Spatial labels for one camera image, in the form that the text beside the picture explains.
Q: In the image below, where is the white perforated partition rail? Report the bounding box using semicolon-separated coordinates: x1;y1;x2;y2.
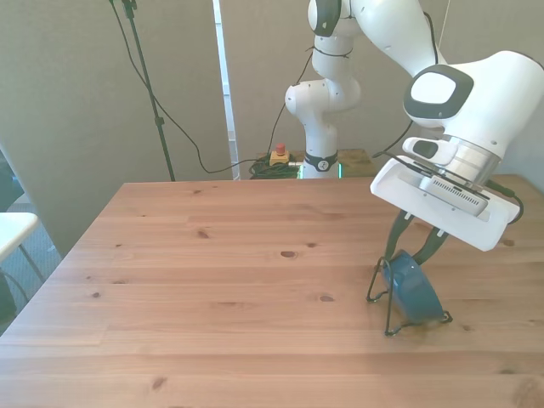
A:
212;0;241;182

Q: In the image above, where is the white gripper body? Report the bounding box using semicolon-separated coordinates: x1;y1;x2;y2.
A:
370;157;522;252

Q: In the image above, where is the white side table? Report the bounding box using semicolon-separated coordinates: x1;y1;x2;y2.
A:
0;212;43;281

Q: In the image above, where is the yellow emergency stop button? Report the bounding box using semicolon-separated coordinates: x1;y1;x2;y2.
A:
269;143;292;167

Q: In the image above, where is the black hanging cable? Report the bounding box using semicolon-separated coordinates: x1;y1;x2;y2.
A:
109;0;260;174

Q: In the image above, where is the black tripod stand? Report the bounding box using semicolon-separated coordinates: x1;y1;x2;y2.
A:
108;0;177;183

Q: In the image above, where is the dark blue bowl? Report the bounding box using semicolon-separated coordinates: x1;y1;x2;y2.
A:
382;250;444;325

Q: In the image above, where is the thin white partition edge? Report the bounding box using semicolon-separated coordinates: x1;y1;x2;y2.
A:
437;0;452;48

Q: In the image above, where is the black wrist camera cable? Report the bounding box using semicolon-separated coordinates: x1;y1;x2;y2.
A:
372;118;524;224

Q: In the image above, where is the green coiled cable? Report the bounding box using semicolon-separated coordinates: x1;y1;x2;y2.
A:
248;155;305;180

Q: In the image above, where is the black wire plate stand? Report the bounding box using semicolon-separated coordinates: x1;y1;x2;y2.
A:
365;256;454;337

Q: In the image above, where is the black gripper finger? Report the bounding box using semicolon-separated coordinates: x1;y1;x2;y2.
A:
384;211;413;261
412;227;448;266

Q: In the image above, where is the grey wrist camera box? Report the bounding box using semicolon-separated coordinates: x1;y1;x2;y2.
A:
418;176;492;216

